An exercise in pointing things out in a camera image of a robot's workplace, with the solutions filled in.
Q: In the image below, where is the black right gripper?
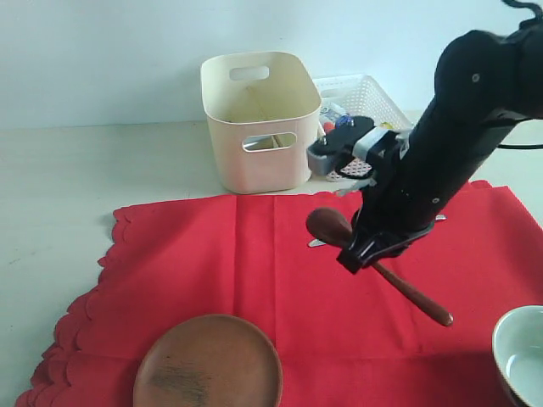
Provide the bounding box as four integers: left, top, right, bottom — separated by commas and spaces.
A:
337, 101, 522, 274

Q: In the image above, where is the dark brown chicken drumstick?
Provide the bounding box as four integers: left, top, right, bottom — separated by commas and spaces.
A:
305, 208, 454, 326

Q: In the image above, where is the yellow lemon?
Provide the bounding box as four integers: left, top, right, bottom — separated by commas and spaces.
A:
380, 122, 394, 130

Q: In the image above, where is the red sausage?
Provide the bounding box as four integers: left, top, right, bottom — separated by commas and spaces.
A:
322, 121, 335, 133

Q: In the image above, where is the stainless steel cup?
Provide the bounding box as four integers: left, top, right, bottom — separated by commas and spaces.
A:
242, 135, 277, 152

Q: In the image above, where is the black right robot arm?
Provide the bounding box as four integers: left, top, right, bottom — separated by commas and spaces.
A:
338, 9, 542, 272

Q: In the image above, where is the silver table knife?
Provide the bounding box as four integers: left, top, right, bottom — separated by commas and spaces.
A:
308, 239, 325, 248

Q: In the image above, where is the red scalloped cloth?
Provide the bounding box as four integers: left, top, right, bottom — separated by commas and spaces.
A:
17, 181, 542, 406

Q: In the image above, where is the white perforated plastic basket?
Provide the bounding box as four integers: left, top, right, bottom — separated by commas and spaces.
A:
314, 74, 413, 137

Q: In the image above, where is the pale green ceramic bowl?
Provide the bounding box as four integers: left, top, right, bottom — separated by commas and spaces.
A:
492, 305, 543, 407

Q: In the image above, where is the cream plastic storage bin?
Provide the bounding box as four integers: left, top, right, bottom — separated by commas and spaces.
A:
200, 52, 322, 194

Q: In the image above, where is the brown wooden plate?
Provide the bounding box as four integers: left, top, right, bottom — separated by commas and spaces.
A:
132, 314, 283, 406

